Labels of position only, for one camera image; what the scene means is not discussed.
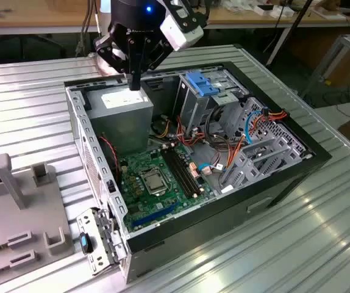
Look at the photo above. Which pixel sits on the black RAM slot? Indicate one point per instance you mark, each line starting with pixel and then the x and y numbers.
pixel 188 169
pixel 177 173
pixel 180 172
pixel 184 171

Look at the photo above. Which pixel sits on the grey metal drive cage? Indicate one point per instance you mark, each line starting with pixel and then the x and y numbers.
pixel 190 103

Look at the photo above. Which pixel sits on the grey parts rack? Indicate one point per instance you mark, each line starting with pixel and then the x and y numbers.
pixel 25 219

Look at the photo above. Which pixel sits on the blue drive latch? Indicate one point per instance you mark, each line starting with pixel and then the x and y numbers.
pixel 207 90

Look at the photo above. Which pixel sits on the wooden desk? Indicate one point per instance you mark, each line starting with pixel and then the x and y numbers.
pixel 239 18
pixel 25 18

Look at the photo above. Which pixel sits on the grey power supply unit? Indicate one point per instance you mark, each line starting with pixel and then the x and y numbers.
pixel 120 128

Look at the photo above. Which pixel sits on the blue black latch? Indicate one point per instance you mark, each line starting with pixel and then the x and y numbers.
pixel 85 242

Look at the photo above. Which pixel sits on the grey perforated disk bay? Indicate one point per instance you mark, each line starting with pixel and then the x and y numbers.
pixel 295 146

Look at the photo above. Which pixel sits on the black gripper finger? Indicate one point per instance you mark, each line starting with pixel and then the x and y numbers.
pixel 158 55
pixel 108 52

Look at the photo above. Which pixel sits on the grey metal slot bracket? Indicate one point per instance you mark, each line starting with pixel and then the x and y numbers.
pixel 85 222

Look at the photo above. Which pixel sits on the CPU socket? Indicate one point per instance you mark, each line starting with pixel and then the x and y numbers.
pixel 155 193

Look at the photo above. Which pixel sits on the white paper label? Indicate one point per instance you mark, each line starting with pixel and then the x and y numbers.
pixel 227 189

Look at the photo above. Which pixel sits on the large white wrist camera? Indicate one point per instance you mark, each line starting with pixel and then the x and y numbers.
pixel 181 33

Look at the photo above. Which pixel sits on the blue expansion slot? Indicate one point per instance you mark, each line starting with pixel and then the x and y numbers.
pixel 155 215

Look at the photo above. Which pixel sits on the green motherboard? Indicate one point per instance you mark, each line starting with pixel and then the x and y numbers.
pixel 150 203

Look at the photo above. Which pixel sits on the silver CPU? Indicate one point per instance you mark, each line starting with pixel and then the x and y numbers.
pixel 153 184

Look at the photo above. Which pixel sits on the black PC case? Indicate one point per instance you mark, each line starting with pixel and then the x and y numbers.
pixel 223 219

